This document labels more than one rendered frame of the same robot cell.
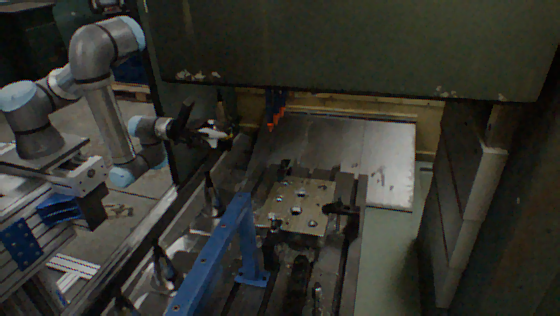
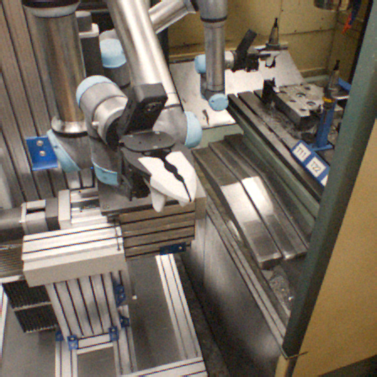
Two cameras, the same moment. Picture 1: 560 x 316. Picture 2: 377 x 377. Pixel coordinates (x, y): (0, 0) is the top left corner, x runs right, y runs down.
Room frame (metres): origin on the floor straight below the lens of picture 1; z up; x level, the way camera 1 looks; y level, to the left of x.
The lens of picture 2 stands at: (-0.21, 1.45, 1.89)
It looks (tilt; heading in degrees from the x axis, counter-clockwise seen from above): 39 degrees down; 326
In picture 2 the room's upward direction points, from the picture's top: straight up
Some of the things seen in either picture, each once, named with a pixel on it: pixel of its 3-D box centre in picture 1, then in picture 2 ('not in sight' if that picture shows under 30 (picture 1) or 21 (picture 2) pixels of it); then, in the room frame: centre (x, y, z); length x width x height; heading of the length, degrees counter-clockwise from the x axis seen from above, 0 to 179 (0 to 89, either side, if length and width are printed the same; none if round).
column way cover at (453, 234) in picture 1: (451, 186); not in sight; (0.80, -0.48, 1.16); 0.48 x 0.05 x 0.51; 164
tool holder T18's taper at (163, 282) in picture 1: (162, 266); not in sight; (0.46, 0.24, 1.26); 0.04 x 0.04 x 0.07
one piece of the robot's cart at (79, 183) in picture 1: (51, 168); not in sight; (1.11, 0.88, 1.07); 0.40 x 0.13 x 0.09; 70
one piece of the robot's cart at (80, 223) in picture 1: (62, 206); not in sight; (1.10, 0.90, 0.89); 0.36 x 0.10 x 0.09; 70
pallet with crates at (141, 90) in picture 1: (154, 62); not in sight; (4.63, 1.67, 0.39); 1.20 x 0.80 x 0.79; 70
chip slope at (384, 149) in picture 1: (327, 162); (249, 90); (1.56, -0.23, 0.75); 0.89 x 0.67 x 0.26; 74
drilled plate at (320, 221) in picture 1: (298, 207); (305, 103); (0.96, -0.04, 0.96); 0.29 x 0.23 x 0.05; 164
